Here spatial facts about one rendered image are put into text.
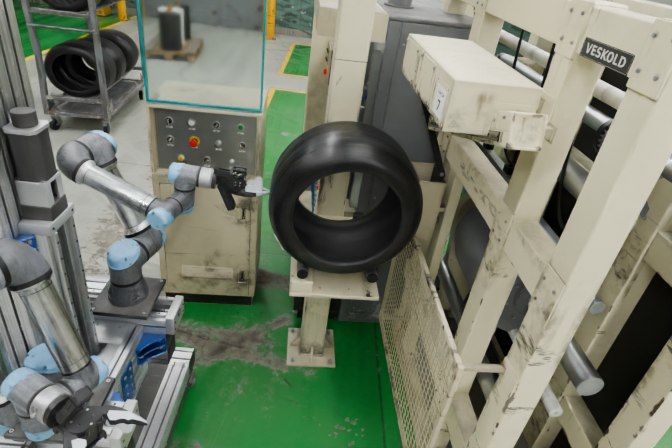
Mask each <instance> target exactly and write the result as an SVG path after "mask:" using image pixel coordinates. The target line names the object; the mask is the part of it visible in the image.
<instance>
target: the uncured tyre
mask: <svg viewBox="0 0 672 448"><path fill-rule="evenodd" d="M342 172H358V173H364V174H368V175H371V176H374V177H376V178H378V179H380V180H382V181H383V182H385V183H386V184H387V185H388V189H387V191H386V194H385V195H384V197H383V199H382V200H381V201H380V203H379V204H378V205H377V206H376V207H375V208H374V209H372V210H371V211H370V212H368V213H366V214H365V215H362V216H360V217H357V218H354V219H350V220H330V219H326V218H323V217H320V216H318V215H316V214H314V213H313V212H311V211H310V210H309V209H307V208H306V207H305V206H304V205H303V203H302V202H301V201H300V199H299V197H300V196H301V194H302V193H303V192H304V191H305V190H306V189H307V188H308V187H309V186H310V185H312V184H313V183H314V182H316V181H318V180H319V179H321V178H324V177H326V176H329V175H332V174H336V173H342ZM422 210H423V194H422V189H421V185H420V182H419V180H418V177H417V175H416V173H415V171H414V168H413V166H412V164H411V162H410V160H409V157H408V155H407V154H406V152H405V151H404V149H403V148H402V147H401V145H400V144H399V143H398V142H397V141H396V140H395V139H394V138H392V137H391V136H390V135H388V134H387V133H385V132H384V131H382V130H380V129H378V128H376V127H374V126H371V125H368V124H365V123H361V122H355V121H334V122H329V123H324V124H321V125H318V126H315V127H313V128H311V129H309V130H307V131H305V132H304V133H302V134H301V135H299V136H298V137H297V138H296V139H294V140H293V141H292V142H291V143H290V144H289V145H288V146H287V147H286V149H285V150H284V151H283V152H282V154H281V155H280V157H279V159H278V161H277V163H276V165H275V168H274V171H273V174H272V180H271V187H270V194H269V202H268V214H269V220H270V224H271V227H272V229H273V232H274V234H275V235H276V237H277V239H278V241H279V242H280V244H281V246H282V247H283V249H284V250H285V251H286V252H287V253H288V254H289V255H290V256H292V257H293V258H294V259H296V260H297V261H298V262H300V263H302V264H304V265H306V266H308V267H310V268H313V269H315V270H319V271H322V272H327V273H335V274H351V273H358V272H363V271H367V270H370V269H373V268H376V267H378V266H381V265H383V264H385V263H386V262H388V261H390V260H391V259H393V258H394V257H396V256H397V255H398V254H399V253H400V252H402V251H403V250H404V249H405V248H406V246H407V245H408V244H409V243H410V241H411V240H412V239H413V237H414V235H415V234H416V232H417V230H418V227H419V224H420V221H421V217H422Z"/></svg>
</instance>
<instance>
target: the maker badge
mask: <svg viewBox="0 0 672 448"><path fill-rule="evenodd" d="M579 55H580V56H583V57H585V58H587V59H589V60H591V61H593V62H596V63H598V64H600V65H602V66H604V67H607V68H609V69H611V70H613V71H615V72H617V73H620V74H622V75H624V76H627V74H628V72H629V70H630V67H631V65H632V63H633V61H634V58H635V55H634V54H631V53H629V52H626V51H623V50H621V49H618V48H615V47H613V46H610V45H607V44H605V43H602V42H600V41H597V40H594V39H592V38H589V37H586V38H585V40H584V43H583V46H582V48H581V51H580V54H579Z"/></svg>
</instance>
